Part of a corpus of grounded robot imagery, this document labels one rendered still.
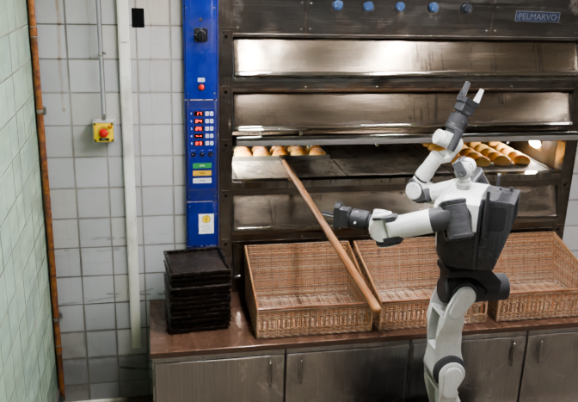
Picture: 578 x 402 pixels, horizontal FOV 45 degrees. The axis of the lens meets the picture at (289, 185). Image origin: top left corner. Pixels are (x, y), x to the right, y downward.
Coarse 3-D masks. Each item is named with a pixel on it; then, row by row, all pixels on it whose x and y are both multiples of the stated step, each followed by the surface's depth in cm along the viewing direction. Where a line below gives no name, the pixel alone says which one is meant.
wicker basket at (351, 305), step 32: (256, 256) 354; (288, 256) 357; (320, 256) 361; (352, 256) 354; (256, 288) 355; (288, 288) 358; (320, 288) 361; (352, 288) 355; (256, 320) 315; (288, 320) 334; (320, 320) 321; (352, 320) 324
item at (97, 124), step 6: (96, 120) 320; (108, 120) 321; (114, 120) 323; (96, 126) 317; (102, 126) 318; (114, 126) 320; (96, 132) 318; (108, 132) 319; (114, 132) 320; (96, 138) 319; (102, 138) 319; (108, 138) 320; (114, 138) 321
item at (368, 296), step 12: (288, 168) 362; (300, 192) 328; (312, 204) 308; (324, 228) 282; (336, 240) 269; (336, 252) 262; (348, 264) 248; (360, 276) 239; (360, 288) 232; (372, 300) 222
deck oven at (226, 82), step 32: (224, 0) 318; (224, 32) 323; (224, 64) 327; (224, 96) 332; (576, 96) 367; (224, 128) 336; (416, 128) 355; (480, 128) 362; (512, 128) 365; (544, 128) 369; (576, 128) 373; (224, 160) 341; (544, 160) 395; (224, 192) 346; (256, 192) 349; (288, 192) 352; (320, 192) 356; (224, 224) 351; (544, 224) 387
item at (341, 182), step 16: (320, 176) 358; (336, 176) 359; (352, 176) 360; (368, 176) 361; (384, 176) 362; (400, 176) 363; (448, 176) 367; (496, 176) 372; (512, 176) 374; (528, 176) 376; (544, 176) 378; (560, 176) 380
